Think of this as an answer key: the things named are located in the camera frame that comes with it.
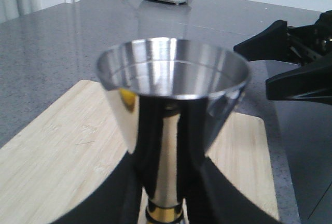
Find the wooden cutting board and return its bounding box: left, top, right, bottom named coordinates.
left=1, top=80, right=279, bottom=223

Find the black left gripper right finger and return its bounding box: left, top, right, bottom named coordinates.
left=184, top=153, right=282, bottom=224

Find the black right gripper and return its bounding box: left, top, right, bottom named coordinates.
left=233, top=10, right=331, bottom=101

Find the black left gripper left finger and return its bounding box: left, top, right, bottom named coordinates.
left=56, top=152, right=142, bottom=223

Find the steel double jigger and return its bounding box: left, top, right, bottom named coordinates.
left=96, top=37, right=250, bottom=223

